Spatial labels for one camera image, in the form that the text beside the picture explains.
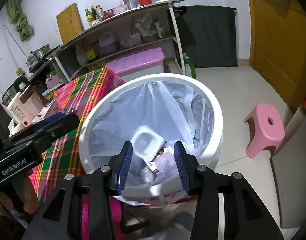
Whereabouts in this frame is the white round trash bin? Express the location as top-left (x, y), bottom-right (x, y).
top-left (78, 73), bottom-right (224, 207)

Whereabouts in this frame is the metal kitchen shelf rack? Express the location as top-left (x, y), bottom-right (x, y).
top-left (29, 0), bottom-right (183, 83)

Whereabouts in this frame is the person's left hand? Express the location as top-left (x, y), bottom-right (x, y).
top-left (0, 170), bottom-right (39, 218)

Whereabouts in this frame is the white plastic food tray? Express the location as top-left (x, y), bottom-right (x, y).
top-left (131, 125), bottom-right (164, 161)

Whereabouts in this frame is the stainless steel rice cooker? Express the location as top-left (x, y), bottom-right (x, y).
top-left (1, 75), bottom-right (30, 106)

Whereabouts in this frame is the pink plaid tablecloth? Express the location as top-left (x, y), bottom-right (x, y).
top-left (23, 67), bottom-right (131, 239)

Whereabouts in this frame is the translucent white bin liner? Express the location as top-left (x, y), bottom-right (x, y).
top-left (89, 80), bottom-right (215, 188)

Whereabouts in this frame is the steel cooking pot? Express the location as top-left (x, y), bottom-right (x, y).
top-left (26, 44), bottom-right (51, 68)

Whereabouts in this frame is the pink plastic stool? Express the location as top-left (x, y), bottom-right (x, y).
top-left (244, 103), bottom-right (285, 158)

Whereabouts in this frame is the green dish soap bottle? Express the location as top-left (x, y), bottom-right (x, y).
top-left (184, 56), bottom-right (196, 79)

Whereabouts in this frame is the wooden cutting board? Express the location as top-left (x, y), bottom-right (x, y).
top-left (56, 3), bottom-right (84, 43)

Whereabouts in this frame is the blue liquid jug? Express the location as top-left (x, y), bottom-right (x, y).
top-left (98, 32), bottom-right (118, 55)

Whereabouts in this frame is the green hanging cloth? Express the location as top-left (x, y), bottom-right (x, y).
top-left (6, 0), bottom-right (34, 41)

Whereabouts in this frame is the pink lidded storage box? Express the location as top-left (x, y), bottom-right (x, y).
top-left (106, 47), bottom-right (165, 82)

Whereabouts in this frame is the green sauce bottle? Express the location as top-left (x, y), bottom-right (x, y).
top-left (85, 8), bottom-right (94, 27)

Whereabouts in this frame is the dark soy sauce bottle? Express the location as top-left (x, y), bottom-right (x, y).
top-left (91, 6), bottom-right (97, 20)

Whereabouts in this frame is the clear oil bottle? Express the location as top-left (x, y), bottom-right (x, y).
top-left (95, 4), bottom-right (105, 21)

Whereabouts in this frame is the black panel appliance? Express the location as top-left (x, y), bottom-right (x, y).
top-left (174, 5), bottom-right (237, 68)

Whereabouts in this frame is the yellow wooden door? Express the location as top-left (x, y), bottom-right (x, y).
top-left (249, 0), bottom-right (306, 112)

